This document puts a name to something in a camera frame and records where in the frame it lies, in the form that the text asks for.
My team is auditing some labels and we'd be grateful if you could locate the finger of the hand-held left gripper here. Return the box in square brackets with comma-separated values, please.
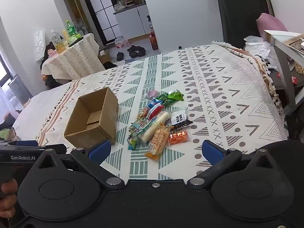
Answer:
[0, 140, 39, 147]

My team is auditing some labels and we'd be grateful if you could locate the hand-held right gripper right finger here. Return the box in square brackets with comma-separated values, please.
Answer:
[187, 140, 285, 190]

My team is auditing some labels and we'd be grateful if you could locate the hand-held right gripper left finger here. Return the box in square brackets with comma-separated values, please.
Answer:
[31, 140, 125, 188]

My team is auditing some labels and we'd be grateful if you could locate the brown cardboard box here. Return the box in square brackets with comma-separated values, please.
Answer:
[64, 87, 119, 150]

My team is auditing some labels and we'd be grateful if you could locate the long orange bread packet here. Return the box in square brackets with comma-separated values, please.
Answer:
[145, 126, 173, 159]

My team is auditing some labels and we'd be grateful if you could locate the person's left hand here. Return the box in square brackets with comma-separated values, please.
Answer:
[0, 178, 19, 219]

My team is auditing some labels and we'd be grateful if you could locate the green plastic bag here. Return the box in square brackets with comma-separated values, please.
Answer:
[0, 127, 21, 142]

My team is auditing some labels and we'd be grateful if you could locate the dark cloth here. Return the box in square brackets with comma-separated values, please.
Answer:
[0, 110, 17, 127]

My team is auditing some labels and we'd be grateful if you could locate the small green blue snack packet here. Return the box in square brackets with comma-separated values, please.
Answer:
[128, 135, 139, 150]

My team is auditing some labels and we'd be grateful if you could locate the square orange snack packet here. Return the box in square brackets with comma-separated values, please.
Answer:
[168, 130, 191, 145]

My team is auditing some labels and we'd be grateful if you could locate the white bed sheet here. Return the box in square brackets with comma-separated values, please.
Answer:
[12, 82, 74, 138]

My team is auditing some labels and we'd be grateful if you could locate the clear green striped snack packet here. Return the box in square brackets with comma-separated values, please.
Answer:
[128, 120, 155, 137]

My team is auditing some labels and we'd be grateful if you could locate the black and white snack packet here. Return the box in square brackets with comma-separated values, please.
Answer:
[170, 108, 193, 127]

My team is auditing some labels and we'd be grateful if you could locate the grey box unit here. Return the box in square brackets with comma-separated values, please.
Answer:
[7, 78, 33, 101]

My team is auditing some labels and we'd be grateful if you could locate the small orange red snack packet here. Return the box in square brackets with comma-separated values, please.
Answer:
[136, 107, 150, 119]

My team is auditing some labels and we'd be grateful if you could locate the long white snack packet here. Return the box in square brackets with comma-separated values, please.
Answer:
[141, 111, 171, 143]

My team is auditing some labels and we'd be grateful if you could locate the patterned bed blanket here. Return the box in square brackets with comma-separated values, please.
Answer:
[38, 43, 289, 181]

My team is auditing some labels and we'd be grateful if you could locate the black bag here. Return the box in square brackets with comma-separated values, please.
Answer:
[45, 74, 68, 91]

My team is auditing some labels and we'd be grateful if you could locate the window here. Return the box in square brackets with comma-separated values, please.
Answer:
[0, 50, 11, 88]

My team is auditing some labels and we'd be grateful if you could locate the small open floor box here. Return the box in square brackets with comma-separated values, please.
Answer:
[98, 49, 111, 63]

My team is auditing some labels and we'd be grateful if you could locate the dotted cream tablecloth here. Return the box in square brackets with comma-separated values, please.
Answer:
[41, 33, 105, 81]

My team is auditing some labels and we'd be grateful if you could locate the large clear bottle yellow liquid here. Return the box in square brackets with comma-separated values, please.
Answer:
[51, 30, 65, 54]

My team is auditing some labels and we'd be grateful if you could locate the white clothes pile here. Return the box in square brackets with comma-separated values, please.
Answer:
[243, 36, 273, 61]

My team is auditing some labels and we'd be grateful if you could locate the green wipes pack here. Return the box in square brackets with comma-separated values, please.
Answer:
[68, 34, 82, 44]

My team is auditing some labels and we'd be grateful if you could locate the gold woven basket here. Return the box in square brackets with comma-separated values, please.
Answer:
[294, 60, 304, 75]

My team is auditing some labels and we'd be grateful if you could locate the green plastic bottle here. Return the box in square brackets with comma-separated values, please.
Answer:
[65, 20, 77, 37]

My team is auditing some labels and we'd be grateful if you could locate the white kitchen cabinet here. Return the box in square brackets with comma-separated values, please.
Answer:
[113, 3, 151, 41]

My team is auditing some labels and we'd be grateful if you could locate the beige tray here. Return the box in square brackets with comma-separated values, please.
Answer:
[283, 34, 304, 53]

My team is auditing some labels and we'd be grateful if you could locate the large black chair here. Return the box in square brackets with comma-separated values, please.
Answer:
[217, 0, 270, 50]

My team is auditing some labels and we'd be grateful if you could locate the pink cushion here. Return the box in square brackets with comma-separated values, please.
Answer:
[256, 13, 288, 42]

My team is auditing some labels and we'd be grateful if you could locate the grey frame side table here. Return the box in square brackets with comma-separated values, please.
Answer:
[264, 30, 304, 124]

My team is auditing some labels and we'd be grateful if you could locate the black frame sliding door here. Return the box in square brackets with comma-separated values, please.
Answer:
[78, 0, 120, 45]

